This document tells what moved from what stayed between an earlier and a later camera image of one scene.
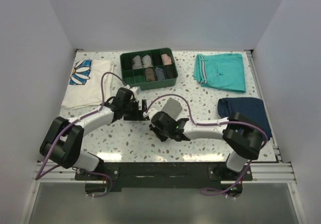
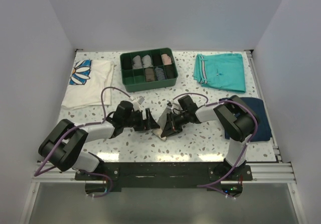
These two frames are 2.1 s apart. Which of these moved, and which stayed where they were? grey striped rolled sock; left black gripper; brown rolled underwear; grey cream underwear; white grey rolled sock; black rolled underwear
Moved: left black gripper; grey cream underwear
Stayed: grey striped rolled sock; brown rolled underwear; black rolled underwear; white grey rolled sock
